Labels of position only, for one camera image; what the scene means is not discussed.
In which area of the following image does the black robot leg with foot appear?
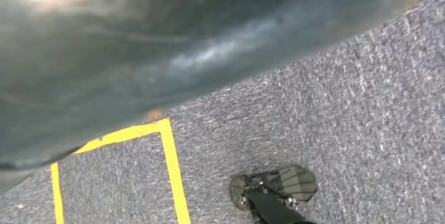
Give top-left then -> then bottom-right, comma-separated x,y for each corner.
229,165 -> 318,224

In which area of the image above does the yellow floor tape square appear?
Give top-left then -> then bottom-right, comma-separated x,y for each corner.
50,118 -> 192,224

